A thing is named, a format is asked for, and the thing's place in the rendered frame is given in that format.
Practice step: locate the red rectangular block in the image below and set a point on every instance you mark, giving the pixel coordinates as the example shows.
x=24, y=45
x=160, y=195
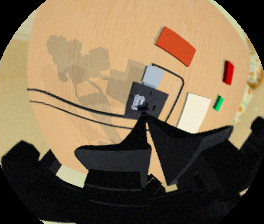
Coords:
x=228, y=72

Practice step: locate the small green block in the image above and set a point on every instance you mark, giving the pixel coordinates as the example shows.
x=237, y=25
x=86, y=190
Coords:
x=218, y=101

